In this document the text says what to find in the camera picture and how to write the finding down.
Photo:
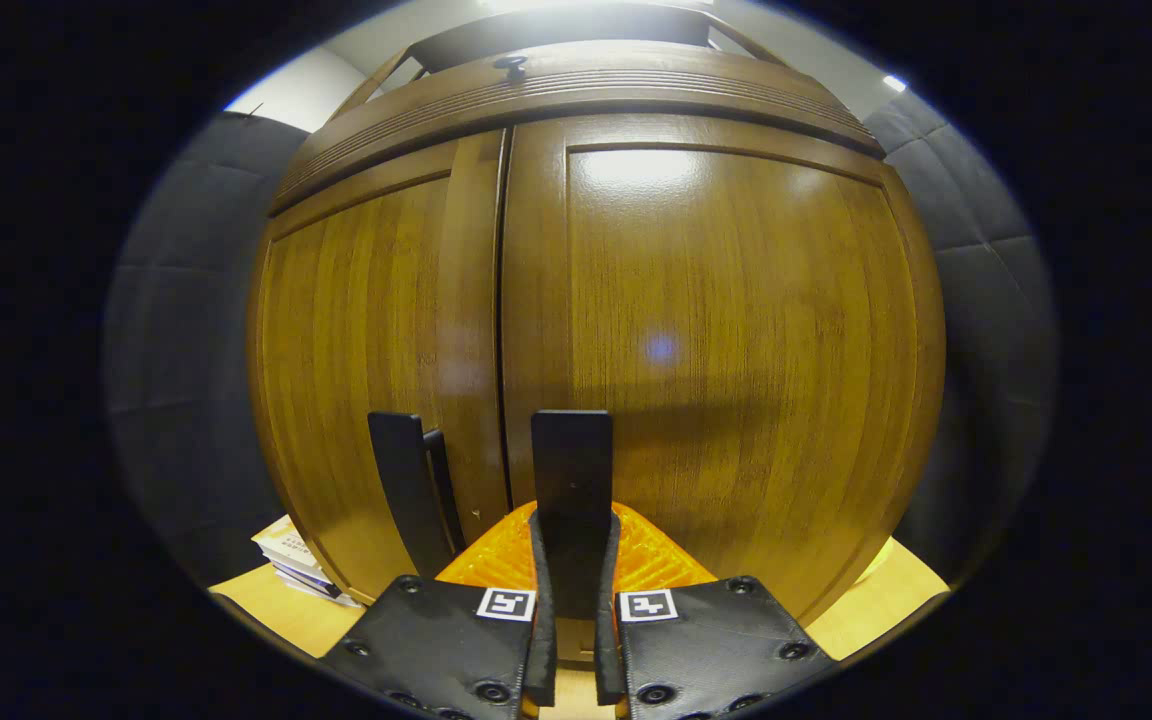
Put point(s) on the white orange cover book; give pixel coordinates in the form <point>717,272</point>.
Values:
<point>286,548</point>

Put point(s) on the thin white book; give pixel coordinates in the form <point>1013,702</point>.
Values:
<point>316,585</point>

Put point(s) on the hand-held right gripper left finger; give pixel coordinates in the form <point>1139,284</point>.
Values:
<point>542,650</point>

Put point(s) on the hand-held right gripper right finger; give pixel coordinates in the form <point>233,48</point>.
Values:
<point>608,650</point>

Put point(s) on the wooden double-door shoe cabinet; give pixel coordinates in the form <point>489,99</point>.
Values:
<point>576,30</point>

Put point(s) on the wooden cabinet door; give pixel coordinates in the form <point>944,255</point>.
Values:
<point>356,350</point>
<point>736,350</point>

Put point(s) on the small ceiling spotlight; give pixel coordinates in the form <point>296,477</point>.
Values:
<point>896,83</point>

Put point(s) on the large ceiling light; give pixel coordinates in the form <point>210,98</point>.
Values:
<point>596,4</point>

